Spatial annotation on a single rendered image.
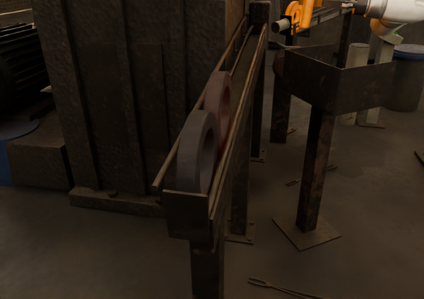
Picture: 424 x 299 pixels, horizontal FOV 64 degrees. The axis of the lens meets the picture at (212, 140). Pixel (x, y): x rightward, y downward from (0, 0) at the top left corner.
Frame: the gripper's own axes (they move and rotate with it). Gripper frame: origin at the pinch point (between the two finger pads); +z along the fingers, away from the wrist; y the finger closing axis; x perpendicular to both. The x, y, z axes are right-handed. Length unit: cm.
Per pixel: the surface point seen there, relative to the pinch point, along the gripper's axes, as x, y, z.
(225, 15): -3.2, -27.5, 26.4
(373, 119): -78, 82, -60
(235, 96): -25, -42, 19
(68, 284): -88, -72, 68
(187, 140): -12, -94, 20
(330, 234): -82, -31, -22
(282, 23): -17, 52, 9
